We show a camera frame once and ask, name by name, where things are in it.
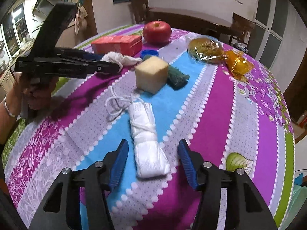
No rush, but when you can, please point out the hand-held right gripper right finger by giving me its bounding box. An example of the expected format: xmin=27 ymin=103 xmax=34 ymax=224
xmin=177 ymin=138 xmax=279 ymax=230

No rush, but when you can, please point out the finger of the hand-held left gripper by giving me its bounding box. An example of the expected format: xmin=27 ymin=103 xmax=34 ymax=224
xmin=55 ymin=48 xmax=104 ymax=62
xmin=59 ymin=61 xmax=123 ymax=78

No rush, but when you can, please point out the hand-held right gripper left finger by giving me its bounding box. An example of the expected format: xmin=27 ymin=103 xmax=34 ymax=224
xmin=28 ymin=139 xmax=129 ymax=230

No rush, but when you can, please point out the white cloth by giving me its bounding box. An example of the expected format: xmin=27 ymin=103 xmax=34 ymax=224
xmin=100 ymin=51 xmax=143 ymax=69

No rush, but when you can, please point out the white face mask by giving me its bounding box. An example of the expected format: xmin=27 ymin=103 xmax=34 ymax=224
xmin=106 ymin=86 xmax=171 ymax=179

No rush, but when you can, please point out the person's left forearm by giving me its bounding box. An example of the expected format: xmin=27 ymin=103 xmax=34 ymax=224
xmin=0 ymin=96 xmax=18 ymax=146

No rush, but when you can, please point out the person's left hand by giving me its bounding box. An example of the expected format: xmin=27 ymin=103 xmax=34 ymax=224
xmin=6 ymin=75 xmax=58 ymax=116

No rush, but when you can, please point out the red juice carton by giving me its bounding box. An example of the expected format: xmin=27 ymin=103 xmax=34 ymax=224
xmin=91 ymin=35 xmax=143 ymax=56

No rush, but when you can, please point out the metal range hood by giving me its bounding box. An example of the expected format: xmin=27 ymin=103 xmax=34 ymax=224
xmin=32 ymin=0 xmax=54 ymax=17

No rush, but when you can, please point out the kitchen window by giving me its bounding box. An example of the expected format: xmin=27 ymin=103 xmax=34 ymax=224
xmin=2 ymin=3 xmax=30 ymax=58

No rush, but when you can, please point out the hanging beige cloth bag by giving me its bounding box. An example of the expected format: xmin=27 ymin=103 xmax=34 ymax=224
xmin=75 ymin=3 xmax=89 ymax=35

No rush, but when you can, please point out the yellow sponge block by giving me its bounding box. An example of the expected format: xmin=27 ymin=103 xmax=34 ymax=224
xmin=135 ymin=57 xmax=169 ymax=94

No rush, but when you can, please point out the blue bottle cap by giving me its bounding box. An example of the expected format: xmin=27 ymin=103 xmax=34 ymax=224
xmin=140 ymin=49 xmax=159 ymax=58

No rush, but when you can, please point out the striped floral tablecloth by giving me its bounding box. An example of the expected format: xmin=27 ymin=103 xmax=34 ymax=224
xmin=1 ymin=24 xmax=295 ymax=230

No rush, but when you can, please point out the red apple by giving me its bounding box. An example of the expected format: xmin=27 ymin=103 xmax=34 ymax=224
xmin=142 ymin=20 xmax=172 ymax=45

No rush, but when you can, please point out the dark wooden chair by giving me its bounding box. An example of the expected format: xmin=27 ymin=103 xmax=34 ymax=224
xmin=229 ymin=13 xmax=257 ymax=46
xmin=131 ymin=0 xmax=150 ymax=24

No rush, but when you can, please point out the green scouring pad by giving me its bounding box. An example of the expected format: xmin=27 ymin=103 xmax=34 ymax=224
xmin=143 ymin=55 xmax=190 ymax=90

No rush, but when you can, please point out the dark wooden table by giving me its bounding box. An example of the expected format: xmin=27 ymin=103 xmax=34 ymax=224
xmin=147 ymin=7 xmax=234 ymax=41

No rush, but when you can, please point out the bread in clear bag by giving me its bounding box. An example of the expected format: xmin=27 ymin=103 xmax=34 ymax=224
xmin=187 ymin=36 xmax=228 ymax=64

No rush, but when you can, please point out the orange plastic wrapper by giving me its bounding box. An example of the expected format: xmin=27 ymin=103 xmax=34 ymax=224
xmin=223 ymin=49 xmax=254 ymax=81

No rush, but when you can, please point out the teal plastic bag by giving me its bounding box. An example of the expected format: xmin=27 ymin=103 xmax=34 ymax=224
xmin=291 ymin=170 xmax=307 ymax=221

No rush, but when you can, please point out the white glass panel door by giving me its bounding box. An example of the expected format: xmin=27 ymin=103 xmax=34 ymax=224
xmin=254 ymin=0 xmax=288 ymax=58

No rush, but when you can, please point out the silver bracelet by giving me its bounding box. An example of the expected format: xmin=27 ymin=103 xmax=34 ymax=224
xmin=3 ymin=95 xmax=19 ymax=118

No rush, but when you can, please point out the brown wooden door frame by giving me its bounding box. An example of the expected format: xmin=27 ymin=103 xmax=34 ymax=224
xmin=281 ymin=60 xmax=307 ymax=145

